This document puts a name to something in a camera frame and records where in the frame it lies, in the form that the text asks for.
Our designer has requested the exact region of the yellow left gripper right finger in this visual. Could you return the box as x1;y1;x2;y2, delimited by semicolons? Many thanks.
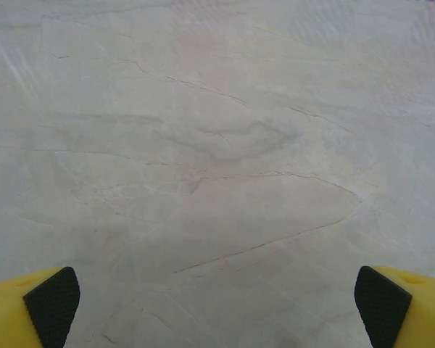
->
354;265;435;348

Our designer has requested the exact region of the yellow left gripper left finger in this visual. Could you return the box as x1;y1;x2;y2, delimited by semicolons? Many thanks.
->
0;266;81;348

